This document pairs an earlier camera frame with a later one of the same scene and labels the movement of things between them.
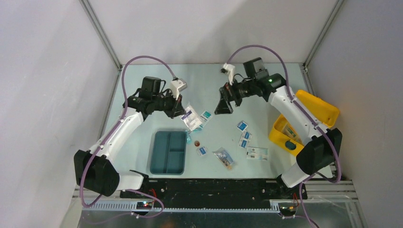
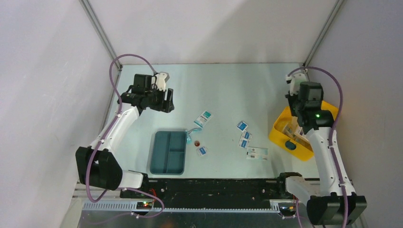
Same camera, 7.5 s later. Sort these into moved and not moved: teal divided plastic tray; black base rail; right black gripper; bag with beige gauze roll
Moved: right black gripper
Not moved: bag with beige gauze roll; teal divided plastic tray; black base rail
